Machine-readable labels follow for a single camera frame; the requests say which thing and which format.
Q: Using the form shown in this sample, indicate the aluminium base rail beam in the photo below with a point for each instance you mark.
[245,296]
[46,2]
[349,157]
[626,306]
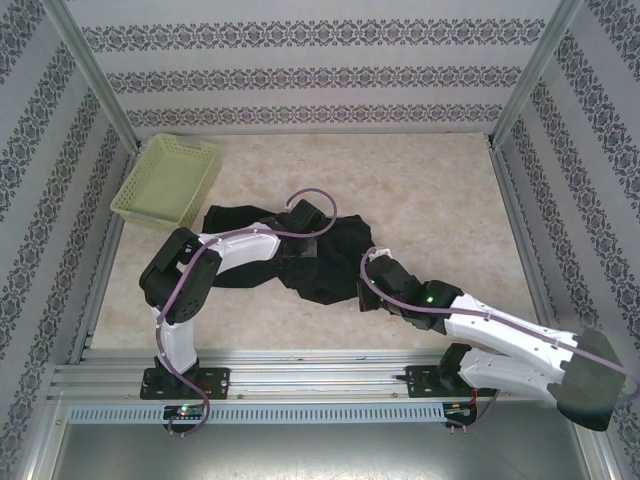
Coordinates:
[320,375]

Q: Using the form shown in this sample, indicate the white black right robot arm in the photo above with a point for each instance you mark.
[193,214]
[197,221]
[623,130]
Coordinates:
[500,330]

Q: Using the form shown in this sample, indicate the aluminium frame post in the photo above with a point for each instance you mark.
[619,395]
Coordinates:
[100,75]
[535,75]

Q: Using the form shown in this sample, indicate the steel sheet panel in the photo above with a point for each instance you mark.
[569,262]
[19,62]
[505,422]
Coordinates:
[320,450]

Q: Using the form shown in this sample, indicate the pale green plastic basket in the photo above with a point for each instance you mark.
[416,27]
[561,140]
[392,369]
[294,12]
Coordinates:
[165,180]

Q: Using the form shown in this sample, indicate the black t-shirt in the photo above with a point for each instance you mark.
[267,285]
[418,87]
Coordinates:
[340,270]

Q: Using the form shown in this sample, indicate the small circuit board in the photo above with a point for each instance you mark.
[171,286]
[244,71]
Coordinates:
[185,412]
[460,409]

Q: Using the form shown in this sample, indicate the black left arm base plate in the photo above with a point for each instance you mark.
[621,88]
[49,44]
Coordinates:
[220,382]

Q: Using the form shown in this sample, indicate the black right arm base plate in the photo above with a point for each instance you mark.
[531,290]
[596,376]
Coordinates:
[417,382]

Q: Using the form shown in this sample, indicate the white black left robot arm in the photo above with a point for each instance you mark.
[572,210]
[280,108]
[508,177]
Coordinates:
[245,245]

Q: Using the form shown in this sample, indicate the aluminium side rail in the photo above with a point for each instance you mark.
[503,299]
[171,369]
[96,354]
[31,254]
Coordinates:
[112,235]
[520,225]

